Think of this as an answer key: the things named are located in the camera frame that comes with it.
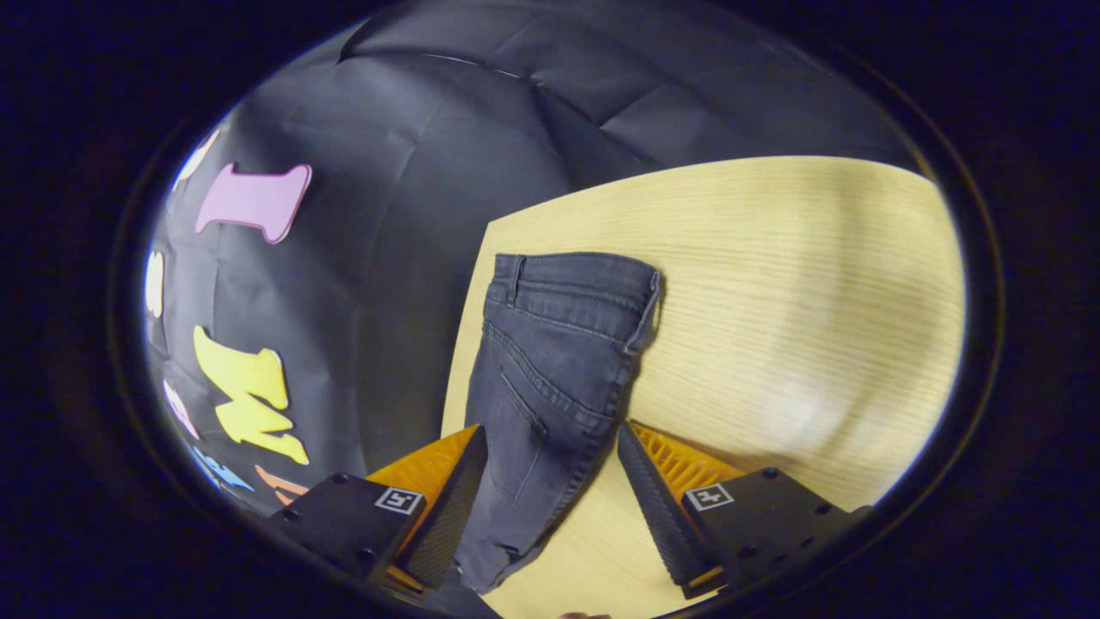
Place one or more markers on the black backdrop cloth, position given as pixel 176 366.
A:
pixel 412 258

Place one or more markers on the dark grey jeans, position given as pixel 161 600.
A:
pixel 550 361

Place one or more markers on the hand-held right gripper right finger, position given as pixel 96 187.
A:
pixel 662 516

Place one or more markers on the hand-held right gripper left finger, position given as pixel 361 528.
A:
pixel 451 516

